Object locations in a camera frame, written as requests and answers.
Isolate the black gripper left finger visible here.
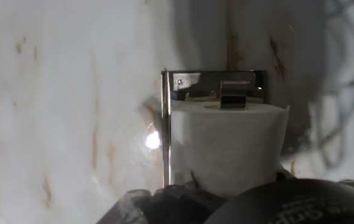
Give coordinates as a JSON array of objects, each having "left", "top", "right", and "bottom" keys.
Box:
[{"left": 95, "top": 181, "right": 227, "bottom": 224}]

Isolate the white toilet paper roll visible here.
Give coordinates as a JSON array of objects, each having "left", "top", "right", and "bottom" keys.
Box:
[{"left": 170, "top": 99, "right": 291, "bottom": 199}]

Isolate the marble pattern board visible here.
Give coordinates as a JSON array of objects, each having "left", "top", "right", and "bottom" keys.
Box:
[{"left": 0, "top": 0, "right": 354, "bottom": 224}]

